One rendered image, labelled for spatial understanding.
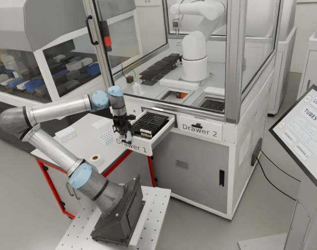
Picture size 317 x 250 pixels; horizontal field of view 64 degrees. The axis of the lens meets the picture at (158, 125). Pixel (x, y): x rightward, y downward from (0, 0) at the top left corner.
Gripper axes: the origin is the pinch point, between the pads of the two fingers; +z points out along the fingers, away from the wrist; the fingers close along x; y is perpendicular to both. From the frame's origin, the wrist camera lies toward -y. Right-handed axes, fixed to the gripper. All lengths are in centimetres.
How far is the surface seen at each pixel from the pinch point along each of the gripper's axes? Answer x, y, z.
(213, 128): 41, -31, 1
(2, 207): -140, 46, 91
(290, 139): 84, -22, -10
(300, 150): 89, -16, -10
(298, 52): 50, -346, 57
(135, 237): 35, 44, 15
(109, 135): -27.1, -8.9, 10.7
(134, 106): -20.9, -33.2, -0.8
